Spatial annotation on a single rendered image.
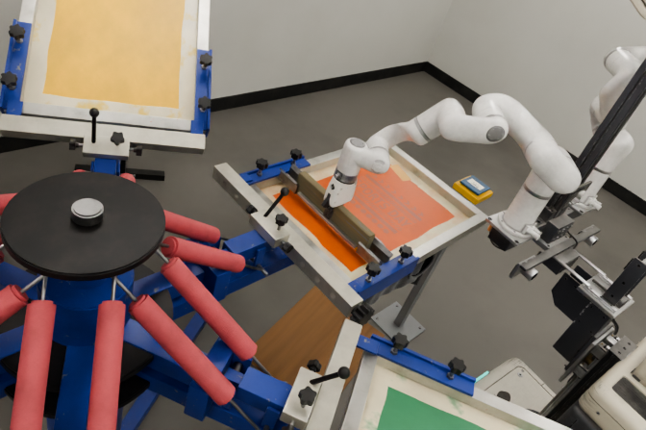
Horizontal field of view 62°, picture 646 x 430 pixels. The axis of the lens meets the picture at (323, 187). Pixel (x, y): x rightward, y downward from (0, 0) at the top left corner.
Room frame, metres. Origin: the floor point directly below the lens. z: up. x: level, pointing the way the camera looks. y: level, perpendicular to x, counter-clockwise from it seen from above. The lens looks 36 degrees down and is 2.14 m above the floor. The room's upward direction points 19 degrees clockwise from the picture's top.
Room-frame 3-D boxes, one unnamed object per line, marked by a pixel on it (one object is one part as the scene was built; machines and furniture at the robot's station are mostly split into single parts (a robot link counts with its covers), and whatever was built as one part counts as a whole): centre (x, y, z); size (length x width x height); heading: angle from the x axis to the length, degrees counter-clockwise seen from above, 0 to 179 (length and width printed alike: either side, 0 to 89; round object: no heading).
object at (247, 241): (1.17, 0.15, 1.02); 0.17 x 0.06 x 0.05; 144
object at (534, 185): (1.54, -0.66, 1.37); 0.13 x 0.10 x 0.16; 9
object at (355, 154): (1.44, -0.10, 1.25); 0.15 x 0.10 x 0.11; 99
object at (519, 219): (1.54, -0.67, 1.21); 0.16 x 0.13 x 0.15; 48
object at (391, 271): (1.26, -0.27, 0.97); 0.30 x 0.05 x 0.07; 144
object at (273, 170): (1.59, 0.18, 0.97); 0.30 x 0.05 x 0.07; 144
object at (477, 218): (1.62, -0.19, 0.97); 0.79 x 0.58 x 0.04; 144
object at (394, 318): (2.01, -0.62, 0.48); 0.22 x 0.22 x 0.96; 54
